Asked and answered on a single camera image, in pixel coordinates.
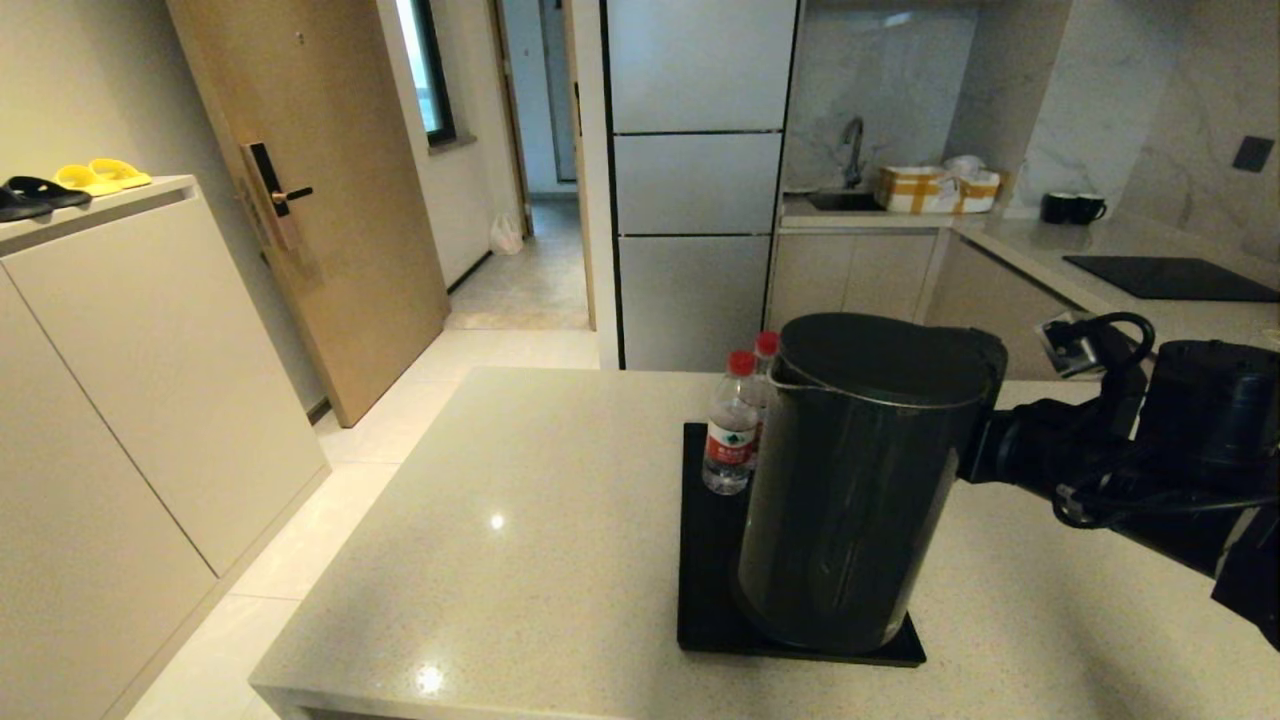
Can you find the red-capped water bottle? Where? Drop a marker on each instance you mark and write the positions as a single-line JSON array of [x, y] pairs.
[[766, 344], [730, 440]]

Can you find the beige kitchen counter cabinets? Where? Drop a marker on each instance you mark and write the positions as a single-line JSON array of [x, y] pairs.
[[860, 280]]

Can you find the black rectangular tray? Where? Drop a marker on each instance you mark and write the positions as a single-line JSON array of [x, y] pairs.
[[705, 600]]

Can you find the light wooden door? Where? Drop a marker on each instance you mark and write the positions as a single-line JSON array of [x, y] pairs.
[[330, 120]]

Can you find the black mug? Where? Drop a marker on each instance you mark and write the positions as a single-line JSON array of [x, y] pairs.
[[1054, 208], [1084, 210]]

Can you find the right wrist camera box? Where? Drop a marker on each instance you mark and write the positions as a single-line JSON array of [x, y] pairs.
[[1070, 345]]

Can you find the black slipper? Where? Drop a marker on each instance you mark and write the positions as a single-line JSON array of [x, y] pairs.
[[20, 206], [48, 190]]

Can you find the dark wall socket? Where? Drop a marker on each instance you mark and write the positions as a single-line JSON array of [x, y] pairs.
[[1253, 154]]

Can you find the beige shoe cabinet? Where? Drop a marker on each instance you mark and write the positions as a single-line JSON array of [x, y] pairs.
[[130, 400]]

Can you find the yellow white box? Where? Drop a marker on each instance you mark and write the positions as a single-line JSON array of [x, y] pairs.
[[912, 190]]

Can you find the yellow slipper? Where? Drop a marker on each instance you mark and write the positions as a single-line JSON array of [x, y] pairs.
[[120, 173], [83, 180]]

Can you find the black electric kettle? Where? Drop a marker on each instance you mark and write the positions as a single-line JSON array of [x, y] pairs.
[[850, 500]]

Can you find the white plastic bag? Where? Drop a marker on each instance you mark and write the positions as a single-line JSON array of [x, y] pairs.
[[505, 237]]

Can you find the metal kitchen faucet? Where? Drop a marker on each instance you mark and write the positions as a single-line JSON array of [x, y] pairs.
[[854, 147]]

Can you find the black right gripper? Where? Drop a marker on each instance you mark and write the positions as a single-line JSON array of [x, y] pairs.
[[1080, 445]]

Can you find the dark framed window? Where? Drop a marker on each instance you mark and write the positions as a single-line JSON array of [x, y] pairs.
[[432, 70]]

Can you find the cardboard box with yellow tape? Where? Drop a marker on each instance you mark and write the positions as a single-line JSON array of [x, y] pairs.
[[980, 188]]

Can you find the black induction cooktop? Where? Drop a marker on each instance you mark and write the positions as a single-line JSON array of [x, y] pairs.
[[1160, 278]]

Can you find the tall white refrigerator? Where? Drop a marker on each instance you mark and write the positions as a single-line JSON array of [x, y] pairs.
[[695, 180]]

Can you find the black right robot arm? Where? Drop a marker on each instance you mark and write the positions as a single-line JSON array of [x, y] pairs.
[[1220, 420]]

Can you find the dark kitchen sink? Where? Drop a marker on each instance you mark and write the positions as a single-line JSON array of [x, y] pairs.
[[843, 201]]

